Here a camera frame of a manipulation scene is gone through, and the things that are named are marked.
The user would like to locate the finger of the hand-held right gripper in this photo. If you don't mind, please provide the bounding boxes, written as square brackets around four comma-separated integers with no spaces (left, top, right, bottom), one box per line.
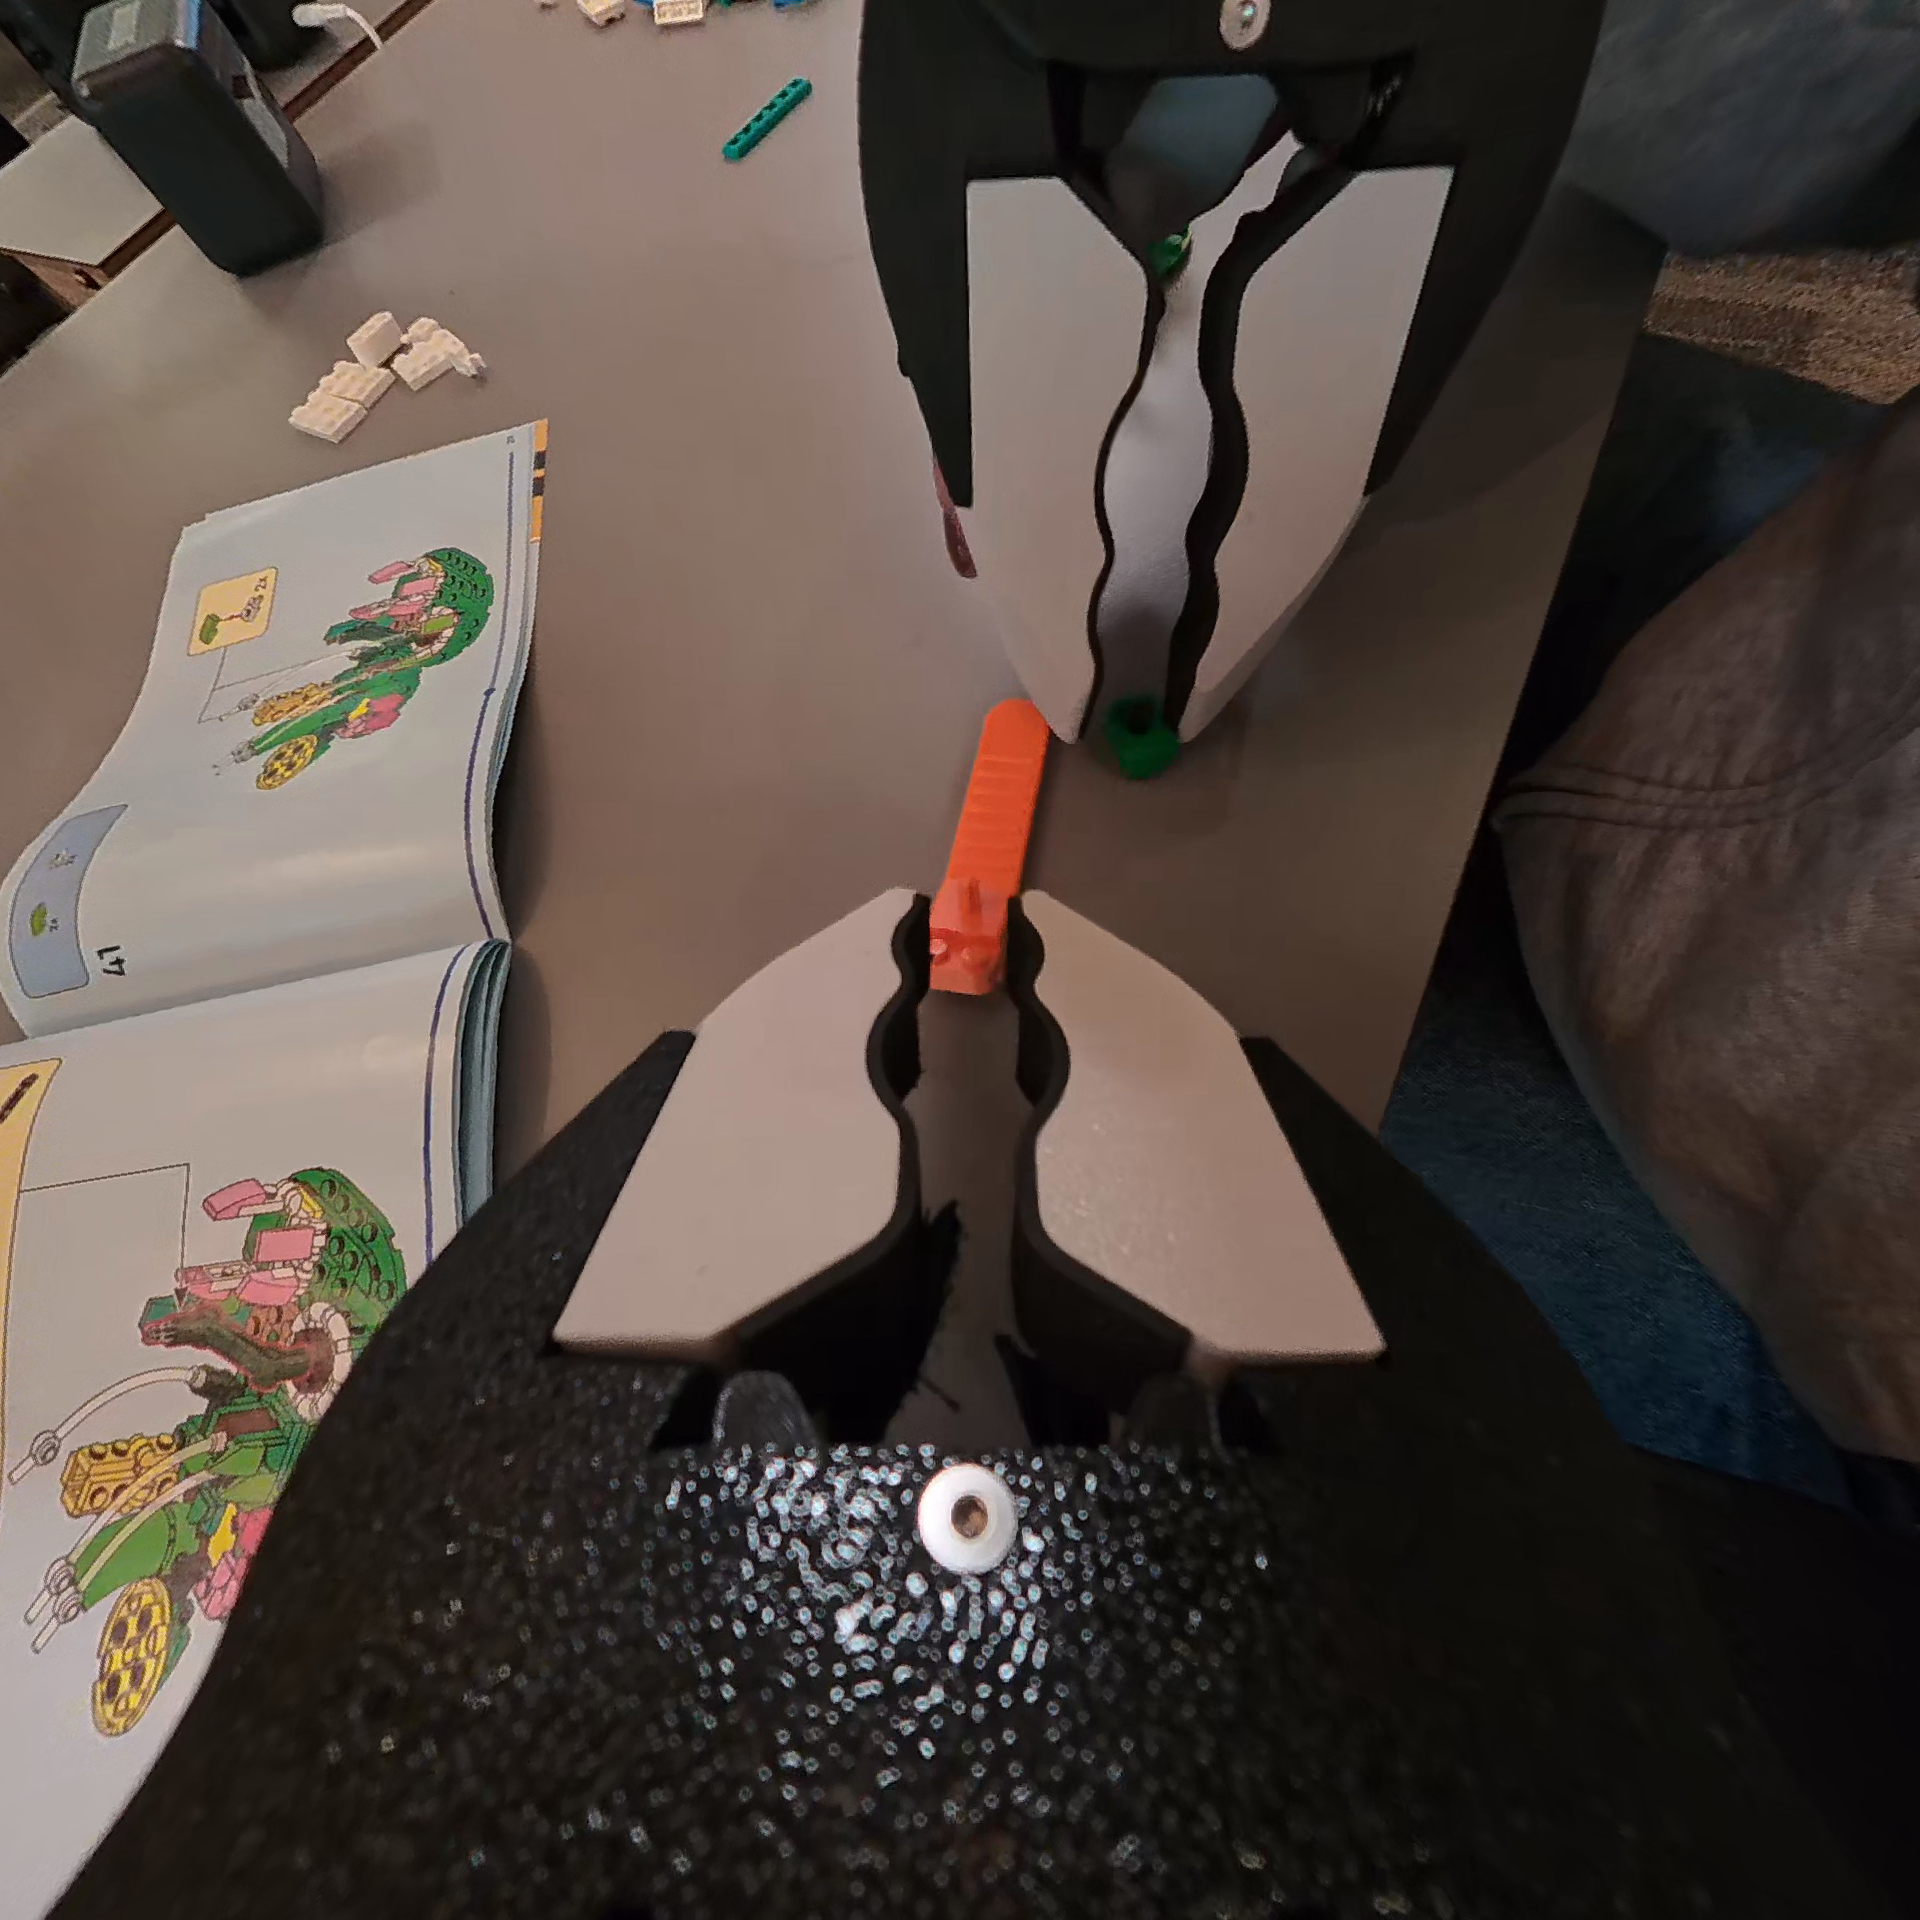
[963,173,1168,746]
[1167,164,1458,746]

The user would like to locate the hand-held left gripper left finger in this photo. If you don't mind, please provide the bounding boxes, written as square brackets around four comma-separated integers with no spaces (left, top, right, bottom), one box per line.
[552,885,963,1448]

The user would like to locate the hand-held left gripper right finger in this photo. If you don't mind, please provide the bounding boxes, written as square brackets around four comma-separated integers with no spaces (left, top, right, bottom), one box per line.
[1011,891,1389,1448]

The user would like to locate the green lego piece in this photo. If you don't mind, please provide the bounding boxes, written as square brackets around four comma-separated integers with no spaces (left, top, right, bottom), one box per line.
[1101,685,1184,780]

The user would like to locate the orange lego brick separator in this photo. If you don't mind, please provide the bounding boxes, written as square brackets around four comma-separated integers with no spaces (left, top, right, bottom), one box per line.
[928,696,1056,995]

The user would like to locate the teal lego beam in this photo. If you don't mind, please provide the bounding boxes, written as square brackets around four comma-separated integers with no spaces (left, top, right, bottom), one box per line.
[718,75,817,168]

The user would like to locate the scattered lego pieces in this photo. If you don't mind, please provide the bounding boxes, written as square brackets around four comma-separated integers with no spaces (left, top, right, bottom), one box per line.
[576,0,820,34]

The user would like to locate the lego instruction booklet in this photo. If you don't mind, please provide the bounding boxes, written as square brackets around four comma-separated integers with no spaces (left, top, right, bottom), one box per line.
[0,422,552,1741]

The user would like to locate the person's blue jeans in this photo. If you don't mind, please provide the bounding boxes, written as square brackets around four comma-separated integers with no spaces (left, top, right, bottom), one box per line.
[1381,840,1861,1510]

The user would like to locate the black battery pack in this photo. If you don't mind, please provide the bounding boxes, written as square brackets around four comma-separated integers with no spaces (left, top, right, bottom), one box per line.
[68,0,328,281]

